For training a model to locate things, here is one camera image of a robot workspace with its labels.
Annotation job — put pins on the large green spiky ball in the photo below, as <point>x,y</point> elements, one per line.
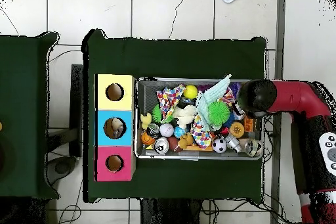
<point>218,112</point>

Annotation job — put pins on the clear plastic water bottle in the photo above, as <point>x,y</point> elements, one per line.
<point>118,129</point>

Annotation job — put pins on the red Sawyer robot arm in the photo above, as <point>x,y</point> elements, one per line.
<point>296,96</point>

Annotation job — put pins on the clear mesh bin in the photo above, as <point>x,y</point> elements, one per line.
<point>147,95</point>

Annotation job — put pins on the wooden box with three holes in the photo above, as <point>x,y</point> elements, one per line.
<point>126,98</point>

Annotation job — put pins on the colourful dotted cloth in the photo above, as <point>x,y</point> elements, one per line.
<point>169,99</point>

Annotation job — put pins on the yellow ball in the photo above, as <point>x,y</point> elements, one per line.
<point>190,91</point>

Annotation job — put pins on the brown plush bear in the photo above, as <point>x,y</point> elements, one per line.
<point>185,140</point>

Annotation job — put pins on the silver drink can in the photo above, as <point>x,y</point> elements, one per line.
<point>161,145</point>

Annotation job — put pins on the dark green tablecloth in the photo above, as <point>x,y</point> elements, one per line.
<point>170,58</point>

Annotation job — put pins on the mint green knitted cloth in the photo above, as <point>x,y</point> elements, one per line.
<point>216,90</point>

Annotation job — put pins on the black and white soccer ball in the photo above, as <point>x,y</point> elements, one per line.
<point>219,145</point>

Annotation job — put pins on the toy burger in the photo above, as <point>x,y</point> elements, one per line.
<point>236,129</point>

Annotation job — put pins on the purple toy block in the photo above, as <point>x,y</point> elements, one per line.
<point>235,87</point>

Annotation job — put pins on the silver plastic toy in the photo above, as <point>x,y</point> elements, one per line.
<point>233,142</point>

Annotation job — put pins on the orange plastic grid tray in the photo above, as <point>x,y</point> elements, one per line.
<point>248,123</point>

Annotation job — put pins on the green covered side table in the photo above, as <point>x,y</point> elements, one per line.
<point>21,116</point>

